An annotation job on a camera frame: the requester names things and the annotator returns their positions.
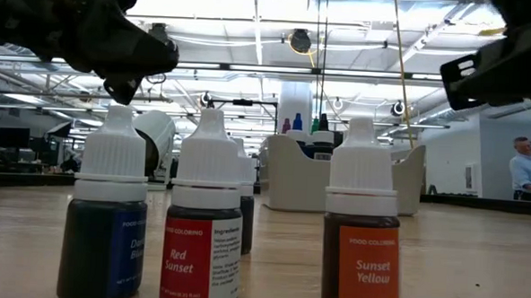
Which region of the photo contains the large blue-tipped coloring bottle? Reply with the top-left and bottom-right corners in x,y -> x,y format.
286,112 -> 318,159

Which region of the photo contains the yellow hanging cable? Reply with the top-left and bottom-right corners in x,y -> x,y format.
386,0 -> 423,150

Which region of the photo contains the thin black hanging cable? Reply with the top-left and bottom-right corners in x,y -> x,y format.
311,0 -> 322,120
320,0 -> 330,117

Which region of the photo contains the person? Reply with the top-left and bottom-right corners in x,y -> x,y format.
508,136 -> 531,202

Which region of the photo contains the small black coloring bottle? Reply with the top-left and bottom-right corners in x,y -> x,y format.
227,136 -> 259,256

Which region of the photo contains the small sunset yellow coloring bottle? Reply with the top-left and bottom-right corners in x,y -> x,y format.
320,115 -> 409,298

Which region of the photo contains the yellow tape tag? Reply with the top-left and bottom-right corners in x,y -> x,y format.
479,25 -> 508,39

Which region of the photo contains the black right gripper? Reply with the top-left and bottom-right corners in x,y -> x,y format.
438,12 -> 531,115

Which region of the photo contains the black ceiling cable reel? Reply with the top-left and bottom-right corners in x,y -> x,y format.
146,22 -> 171,45
290,27 -> 313,54

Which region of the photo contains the light grey plastic bin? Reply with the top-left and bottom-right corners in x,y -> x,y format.
257,133 -> 428,218

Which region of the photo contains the black hanging cable coil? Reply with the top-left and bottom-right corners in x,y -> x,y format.
144,71 -> 168,86

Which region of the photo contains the small red sunset coloring bottle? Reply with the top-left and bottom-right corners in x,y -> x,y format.
159,106 -> 249,298

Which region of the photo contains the black tubular stand frame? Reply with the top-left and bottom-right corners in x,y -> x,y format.
205,96 -> 280,137

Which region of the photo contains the small dark blue coloring bottle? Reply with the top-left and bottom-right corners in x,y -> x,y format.
56,102 -> 152,298

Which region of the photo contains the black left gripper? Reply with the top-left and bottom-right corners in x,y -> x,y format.
47,0 -> 182,109

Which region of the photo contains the dark background monitor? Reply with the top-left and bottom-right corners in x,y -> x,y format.
0,127 -> 31,150

